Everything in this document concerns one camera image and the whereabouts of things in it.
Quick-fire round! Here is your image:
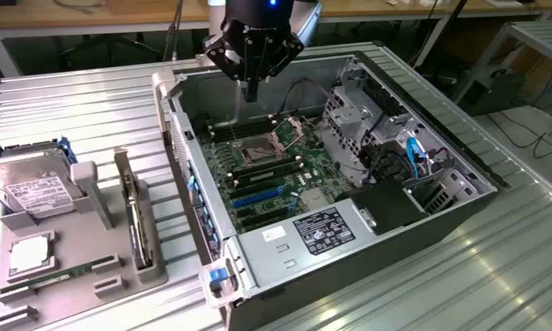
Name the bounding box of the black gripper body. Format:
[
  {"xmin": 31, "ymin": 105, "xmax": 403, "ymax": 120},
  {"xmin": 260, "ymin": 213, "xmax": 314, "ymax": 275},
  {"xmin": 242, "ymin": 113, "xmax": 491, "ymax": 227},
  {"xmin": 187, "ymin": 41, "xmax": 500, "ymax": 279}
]
[{"xmin": 219, "ymin": 0, "xmax": 300, "ymax": 44}]

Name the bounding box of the black graphics card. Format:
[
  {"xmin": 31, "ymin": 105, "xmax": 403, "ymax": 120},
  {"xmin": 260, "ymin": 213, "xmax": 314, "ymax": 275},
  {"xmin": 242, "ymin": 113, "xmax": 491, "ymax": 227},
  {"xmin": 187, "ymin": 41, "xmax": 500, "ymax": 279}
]
[{"xmin": 113, "ymin": 146, "xmax": 156, "ymax": 270}]

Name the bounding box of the metal socket cover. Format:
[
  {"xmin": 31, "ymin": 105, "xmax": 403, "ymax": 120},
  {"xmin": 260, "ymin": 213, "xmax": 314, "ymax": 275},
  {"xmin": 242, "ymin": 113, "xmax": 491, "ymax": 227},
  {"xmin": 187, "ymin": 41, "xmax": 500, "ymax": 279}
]
[{"xmin": 268, "ymin": 116, "xmax": 312, "ymax": 153}]

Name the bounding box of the thin locking lever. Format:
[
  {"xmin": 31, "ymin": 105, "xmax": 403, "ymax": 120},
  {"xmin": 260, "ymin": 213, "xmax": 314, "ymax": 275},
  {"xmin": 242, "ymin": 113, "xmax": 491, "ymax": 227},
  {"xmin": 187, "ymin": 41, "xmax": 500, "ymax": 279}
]
[{"xmin": 227, "ymin": 119, "xmax": 242, "ymax": 145}]

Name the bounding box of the black chair base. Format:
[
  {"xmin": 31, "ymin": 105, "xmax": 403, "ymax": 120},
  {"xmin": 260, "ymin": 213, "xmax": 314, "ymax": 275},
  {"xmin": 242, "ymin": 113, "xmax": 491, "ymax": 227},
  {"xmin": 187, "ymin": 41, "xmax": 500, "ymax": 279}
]
[{"xmin": 55, "ymin": 31, "xmax": 163, "ymax": 66}]

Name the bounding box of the CPU socket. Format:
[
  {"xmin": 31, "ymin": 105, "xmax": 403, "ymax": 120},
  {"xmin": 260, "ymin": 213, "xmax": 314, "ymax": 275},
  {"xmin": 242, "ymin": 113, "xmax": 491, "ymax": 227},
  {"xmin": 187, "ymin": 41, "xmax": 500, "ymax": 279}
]
[{"xmin": 232, "ymin": 137, "xmax": 287, "ymax": 167}]

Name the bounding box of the grey metal disk bay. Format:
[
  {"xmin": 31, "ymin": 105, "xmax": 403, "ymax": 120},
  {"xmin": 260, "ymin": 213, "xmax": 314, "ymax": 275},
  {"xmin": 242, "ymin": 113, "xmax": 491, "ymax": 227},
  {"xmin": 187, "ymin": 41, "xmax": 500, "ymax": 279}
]
[{"xmin": 322, "ymin": 85, "xmax": 398, "ymax": 184}]

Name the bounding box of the wooden desk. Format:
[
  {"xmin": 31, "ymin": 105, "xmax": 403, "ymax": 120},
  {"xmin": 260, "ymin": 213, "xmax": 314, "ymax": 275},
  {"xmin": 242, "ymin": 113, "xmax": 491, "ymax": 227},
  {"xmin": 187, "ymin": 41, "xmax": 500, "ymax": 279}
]
[{"xmin": 0, "ymin": 0, "xmax": 552, "ymax": 32}]

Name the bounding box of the labelled green RAM stick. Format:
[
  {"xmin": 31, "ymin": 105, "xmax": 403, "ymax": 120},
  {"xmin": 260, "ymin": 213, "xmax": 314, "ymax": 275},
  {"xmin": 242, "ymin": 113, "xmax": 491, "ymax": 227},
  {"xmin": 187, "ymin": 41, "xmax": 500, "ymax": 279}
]
[{"xmin": 232, "ymin": 168, "xmax": 290, "ymax": 185}]

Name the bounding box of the blue expansion slot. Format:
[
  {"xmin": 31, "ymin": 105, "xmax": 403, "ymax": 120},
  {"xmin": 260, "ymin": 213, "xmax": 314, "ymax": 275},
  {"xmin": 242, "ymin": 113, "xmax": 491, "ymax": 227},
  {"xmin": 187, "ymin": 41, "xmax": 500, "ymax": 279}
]
[{"xmin": 232, "ymin": 190, "xmax": 283, "ymax": 209}]

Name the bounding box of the silver chipset heatsink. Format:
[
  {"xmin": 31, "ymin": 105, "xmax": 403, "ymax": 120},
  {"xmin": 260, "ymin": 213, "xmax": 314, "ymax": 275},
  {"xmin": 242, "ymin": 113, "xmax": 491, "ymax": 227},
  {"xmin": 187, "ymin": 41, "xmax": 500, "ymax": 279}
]
[{"xmin": 300, "ymin": 190, "xmax": 336, "ymax": 212}]

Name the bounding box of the blue disk caddy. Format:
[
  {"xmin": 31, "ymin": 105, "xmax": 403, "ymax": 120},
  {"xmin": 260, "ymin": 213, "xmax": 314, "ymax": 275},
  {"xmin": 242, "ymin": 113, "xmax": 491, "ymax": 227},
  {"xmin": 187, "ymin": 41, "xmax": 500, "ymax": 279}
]
[{"xmin": 0, "ymin": 135, "xmax": 80, "ymax": 167}]

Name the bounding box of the black expansion slot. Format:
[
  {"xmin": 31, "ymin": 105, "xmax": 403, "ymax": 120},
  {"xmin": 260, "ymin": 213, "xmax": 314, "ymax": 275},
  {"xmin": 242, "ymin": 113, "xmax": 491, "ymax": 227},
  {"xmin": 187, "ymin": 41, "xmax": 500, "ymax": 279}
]
[{"xmin": 239, "ymin": 207, "xmax": 290, "ymax": 225}]

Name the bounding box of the black equipment case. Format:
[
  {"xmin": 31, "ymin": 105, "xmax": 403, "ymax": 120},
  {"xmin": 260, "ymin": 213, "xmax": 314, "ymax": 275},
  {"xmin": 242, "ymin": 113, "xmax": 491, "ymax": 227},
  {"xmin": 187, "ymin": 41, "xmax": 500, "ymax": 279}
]
[{"xmin": 458, "ymin": 67, "xmax": 528, "ymax": 117}]

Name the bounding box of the black plastic fan shroud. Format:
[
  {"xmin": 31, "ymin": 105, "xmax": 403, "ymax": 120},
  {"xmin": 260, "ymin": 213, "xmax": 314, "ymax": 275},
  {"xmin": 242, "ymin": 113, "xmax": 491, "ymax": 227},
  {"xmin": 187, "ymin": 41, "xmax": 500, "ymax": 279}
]
[{"xmin": 348, "ymin": 179, "xmax": 432, "ymax": 236}]

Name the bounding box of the silver hard disk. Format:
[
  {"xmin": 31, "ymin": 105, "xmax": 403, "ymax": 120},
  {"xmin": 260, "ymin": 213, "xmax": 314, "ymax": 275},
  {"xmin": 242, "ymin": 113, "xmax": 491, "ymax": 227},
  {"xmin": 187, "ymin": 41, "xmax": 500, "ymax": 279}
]
[{"xmin": 0, "ymin": 148, "xmax": 83, "ymax": 220}]

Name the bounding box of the grey power supply unit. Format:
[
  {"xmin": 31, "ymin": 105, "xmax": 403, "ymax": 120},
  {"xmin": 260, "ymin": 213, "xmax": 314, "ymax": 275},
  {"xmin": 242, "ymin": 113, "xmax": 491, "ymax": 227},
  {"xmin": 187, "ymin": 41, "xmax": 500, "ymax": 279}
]
[{"xmin": 236, "ymin": 198, "xmax": 379, "ymax": 290}]

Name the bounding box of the metal slat side table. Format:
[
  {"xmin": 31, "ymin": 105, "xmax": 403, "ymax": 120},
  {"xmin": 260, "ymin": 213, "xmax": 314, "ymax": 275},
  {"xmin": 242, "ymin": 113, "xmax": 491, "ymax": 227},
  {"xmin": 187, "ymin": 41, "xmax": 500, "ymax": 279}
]
[{"xmin": 480, "ymin": 20, "xmax": 552, "ymax": 104}]

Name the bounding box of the grey parts rack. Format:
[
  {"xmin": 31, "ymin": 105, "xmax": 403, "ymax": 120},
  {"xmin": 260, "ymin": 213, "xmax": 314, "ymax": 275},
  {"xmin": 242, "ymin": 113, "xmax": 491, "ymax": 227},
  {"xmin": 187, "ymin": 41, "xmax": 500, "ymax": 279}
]
[{"xmin": 0, "ymin": 160, "xmax": 172, "ymax": 331}]

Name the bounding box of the open black PC case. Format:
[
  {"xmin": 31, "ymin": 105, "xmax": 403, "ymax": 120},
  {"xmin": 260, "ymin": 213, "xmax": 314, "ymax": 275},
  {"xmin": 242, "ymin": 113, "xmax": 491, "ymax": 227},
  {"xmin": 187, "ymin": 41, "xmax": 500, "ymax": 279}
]
[{"xmin": 151, "ymin": 50, "xmax": 512, "ymax": 331}]

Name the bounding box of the blue case latch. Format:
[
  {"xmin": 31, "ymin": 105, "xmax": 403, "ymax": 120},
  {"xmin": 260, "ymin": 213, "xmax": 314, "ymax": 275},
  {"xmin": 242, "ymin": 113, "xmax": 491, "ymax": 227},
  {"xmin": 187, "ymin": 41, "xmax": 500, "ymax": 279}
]
[{"xmin": 208, "ymin": 268, "xmax": 227, "ymax": 290}]

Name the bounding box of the silver CPU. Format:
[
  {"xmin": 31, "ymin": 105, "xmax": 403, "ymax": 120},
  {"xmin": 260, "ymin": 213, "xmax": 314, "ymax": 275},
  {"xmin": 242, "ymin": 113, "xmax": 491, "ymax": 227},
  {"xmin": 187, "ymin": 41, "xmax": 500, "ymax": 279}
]
[{"xmin": 8, "ymin": 237, "xmax": 52, "ymax": 270}]

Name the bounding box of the looped grey wire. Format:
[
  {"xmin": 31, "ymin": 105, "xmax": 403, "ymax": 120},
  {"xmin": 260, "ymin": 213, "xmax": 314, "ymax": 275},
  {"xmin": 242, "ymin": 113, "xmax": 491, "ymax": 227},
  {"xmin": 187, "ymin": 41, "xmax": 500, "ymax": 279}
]
[{"xmin": 275, "ymin": 78, "xmax": 335, "ymax": 117}]

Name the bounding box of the black wire bundle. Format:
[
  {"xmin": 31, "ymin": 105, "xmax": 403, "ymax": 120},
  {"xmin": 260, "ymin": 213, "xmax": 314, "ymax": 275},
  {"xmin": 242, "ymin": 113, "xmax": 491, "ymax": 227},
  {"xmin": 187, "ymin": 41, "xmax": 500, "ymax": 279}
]
[{"xmin": 360, "ymin": 141, "xmax": 418, "ymax": 183}]

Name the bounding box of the blue wire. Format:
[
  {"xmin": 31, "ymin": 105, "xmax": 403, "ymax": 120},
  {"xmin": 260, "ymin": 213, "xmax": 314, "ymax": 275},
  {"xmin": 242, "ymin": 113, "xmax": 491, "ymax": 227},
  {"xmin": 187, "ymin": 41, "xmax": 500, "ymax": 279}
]
[{"xmin": 406, "ymin": 137, "xmax": 427, "ymax": 181}]

